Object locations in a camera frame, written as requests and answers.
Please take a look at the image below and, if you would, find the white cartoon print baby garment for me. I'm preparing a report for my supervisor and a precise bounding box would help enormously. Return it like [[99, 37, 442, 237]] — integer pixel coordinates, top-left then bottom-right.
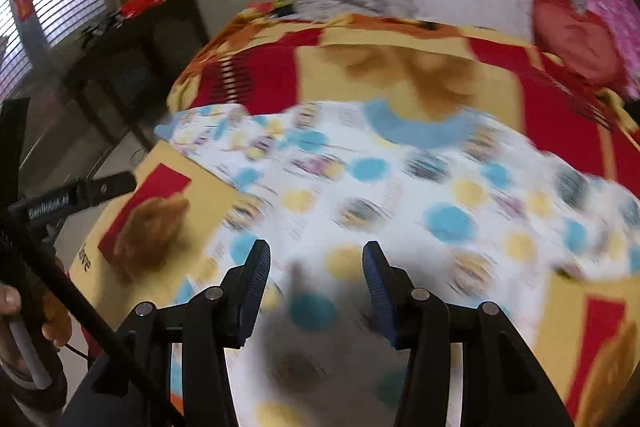
[[155, 100, 639, 426]]

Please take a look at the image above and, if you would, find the person's left hand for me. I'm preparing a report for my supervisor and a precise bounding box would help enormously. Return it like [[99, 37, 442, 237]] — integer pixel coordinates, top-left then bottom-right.
[[1, 258, 72, 389]]

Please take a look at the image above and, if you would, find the red yellow orange fleece blanket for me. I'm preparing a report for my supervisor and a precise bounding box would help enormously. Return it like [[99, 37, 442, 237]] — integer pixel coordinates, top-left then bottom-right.
[[70, 14, 639, 426]]

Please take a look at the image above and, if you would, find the dark wooden side table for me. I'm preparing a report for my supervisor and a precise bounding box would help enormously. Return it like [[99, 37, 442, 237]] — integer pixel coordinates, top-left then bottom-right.
[[63, 0, 209, 150]]

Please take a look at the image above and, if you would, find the red heart cushion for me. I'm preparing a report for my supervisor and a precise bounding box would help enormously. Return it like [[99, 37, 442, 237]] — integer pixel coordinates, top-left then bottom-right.
[[533, 0, 627, 95]]

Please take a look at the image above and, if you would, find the pink patterned quilt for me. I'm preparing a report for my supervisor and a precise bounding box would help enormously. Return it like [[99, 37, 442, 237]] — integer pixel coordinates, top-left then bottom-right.
[[586, 0, 640, 100]]

